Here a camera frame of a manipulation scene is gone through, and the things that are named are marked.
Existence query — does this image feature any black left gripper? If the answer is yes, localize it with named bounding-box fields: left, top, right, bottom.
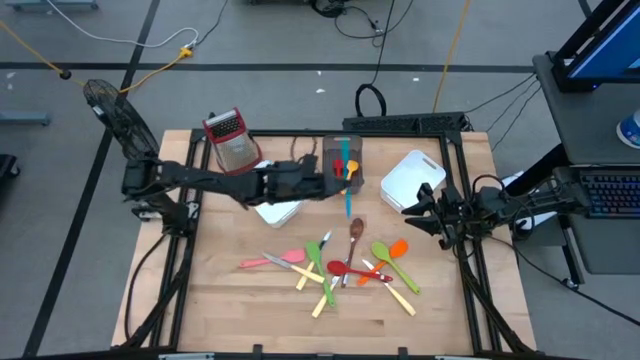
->
left=263, top=155, right=348, bottom=206

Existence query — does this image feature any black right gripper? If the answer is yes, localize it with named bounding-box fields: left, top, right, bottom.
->
left=401, top=182, right=477, bottom=251

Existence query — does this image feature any blue silicone spoon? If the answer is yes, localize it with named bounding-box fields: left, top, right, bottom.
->
left=339, top=138, right=354, bottom=220

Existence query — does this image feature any yellow silicone spoon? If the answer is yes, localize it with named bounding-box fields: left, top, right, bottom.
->
left=342, top=159, right=360, bottom=196

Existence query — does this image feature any green silicone spoon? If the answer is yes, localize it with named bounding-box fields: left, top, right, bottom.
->
left=304, top=240, right=337, bottom=308
left=370, top=240, right=422, bottom=296

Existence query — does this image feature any pink silicone spatula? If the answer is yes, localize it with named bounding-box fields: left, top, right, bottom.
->
left=238, top=248, right=307, bottom=270

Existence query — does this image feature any red silicone spoon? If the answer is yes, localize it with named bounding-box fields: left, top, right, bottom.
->
left=326, top=259, right=395, bottom=284

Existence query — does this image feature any cream spatula back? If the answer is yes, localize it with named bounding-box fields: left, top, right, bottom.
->
left=310, top=257, right=350, bottom=320

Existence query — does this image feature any white plastic bin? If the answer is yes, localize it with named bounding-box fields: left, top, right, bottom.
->
left=252, top=198, right=307, bottom=230
left=379, top=148, right=448, bottom=217

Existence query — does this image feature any grey translucent plastic bin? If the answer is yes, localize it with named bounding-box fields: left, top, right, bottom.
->
left=321, top=133, right=365, bottom=196

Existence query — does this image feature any brown wooden spoon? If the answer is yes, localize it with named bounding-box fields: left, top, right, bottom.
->
left=341, top=217, right=366, bottom=289

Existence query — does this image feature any black perforated control box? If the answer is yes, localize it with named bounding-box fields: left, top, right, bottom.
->
left=341, top=111, right=469, bottom=134

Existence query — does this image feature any white paper sheet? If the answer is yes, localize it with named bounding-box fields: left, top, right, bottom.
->
left=497, top=169, right=559, bottom=231

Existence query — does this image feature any red steel box grater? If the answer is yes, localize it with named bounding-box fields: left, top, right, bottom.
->
left=201, top=106, right=264, bottom=176

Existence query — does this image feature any grey black equipment cart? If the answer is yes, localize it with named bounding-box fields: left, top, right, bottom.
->
left=502, top=52, right=640, bottom=291

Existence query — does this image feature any black backlit keyboard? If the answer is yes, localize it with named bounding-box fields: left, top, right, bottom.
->
left=578, top=169, right=640, bottom=220

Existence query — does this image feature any blue white round container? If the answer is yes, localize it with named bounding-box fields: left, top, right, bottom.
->
left=615, top=108, right=640, bottom=150

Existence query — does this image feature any black floor fan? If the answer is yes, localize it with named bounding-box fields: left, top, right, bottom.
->
left=82, top=78, right=161, bottom=174

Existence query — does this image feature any black computer monitor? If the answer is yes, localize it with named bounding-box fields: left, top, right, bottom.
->
left=551, top=0, right=640, bottom=94

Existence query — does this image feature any grey stand base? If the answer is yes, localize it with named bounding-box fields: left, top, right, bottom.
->
left=0, top=110, right=51, bottom=127
left=2, top=0, right=100, bottom=12

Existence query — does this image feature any black caster base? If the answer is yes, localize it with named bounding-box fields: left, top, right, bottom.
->
left=0, top=153, right=21, bottom=180

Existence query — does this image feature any black coiled cable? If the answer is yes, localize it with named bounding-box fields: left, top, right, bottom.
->
left=353, top=0, right=397, bottom=119

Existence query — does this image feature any thin black cable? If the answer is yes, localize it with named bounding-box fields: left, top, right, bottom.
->
left=464, top=73, right=539, bottom=116

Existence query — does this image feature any yellow hanging extension cable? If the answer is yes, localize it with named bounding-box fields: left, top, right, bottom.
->
left=432, top=0, right=473, bottom=114

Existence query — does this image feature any black floor cable tangle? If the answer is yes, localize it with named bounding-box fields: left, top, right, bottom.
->
left=308, top=0, right=416, bottom=49

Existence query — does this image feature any yellow floor extension cable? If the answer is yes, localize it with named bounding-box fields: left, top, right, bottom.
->
left=0, top=20, right=195, bottom=95

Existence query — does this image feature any black table side cable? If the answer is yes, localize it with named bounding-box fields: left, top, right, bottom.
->
left=122, top=232, right=169, bottom=344

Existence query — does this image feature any white floor cable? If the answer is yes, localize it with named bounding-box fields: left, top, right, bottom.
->
left=44, top=0, right=200, bottom=50

